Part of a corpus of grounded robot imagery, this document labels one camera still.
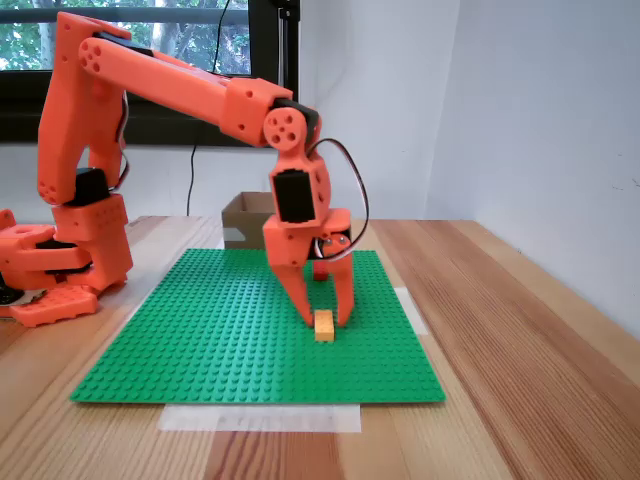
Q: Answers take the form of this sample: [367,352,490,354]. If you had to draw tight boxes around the black table clamp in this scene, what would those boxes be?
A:
[0,279,31,307]

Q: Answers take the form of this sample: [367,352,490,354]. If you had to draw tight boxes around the black window frame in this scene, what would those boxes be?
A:
[0,0,301,149]

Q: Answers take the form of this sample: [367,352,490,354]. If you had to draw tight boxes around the green lego baseplate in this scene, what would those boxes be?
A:
[68,248,447,404]

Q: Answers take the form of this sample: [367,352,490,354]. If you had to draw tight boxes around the red white black servo wire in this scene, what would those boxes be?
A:
[309,138,371,261]

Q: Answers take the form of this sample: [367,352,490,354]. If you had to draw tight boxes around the translucent masking tape strip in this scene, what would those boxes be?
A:
[158,402,362,434]
[394,287,430,336]

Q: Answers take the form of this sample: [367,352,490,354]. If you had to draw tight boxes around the black hanging cable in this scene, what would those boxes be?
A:
[187,0,232,217]

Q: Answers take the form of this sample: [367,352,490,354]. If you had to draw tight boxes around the yellow lego block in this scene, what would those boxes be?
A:
[313,308,336,343]

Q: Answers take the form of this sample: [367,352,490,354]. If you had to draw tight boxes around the open cardboard box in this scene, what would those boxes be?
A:
[221,191,276,251]

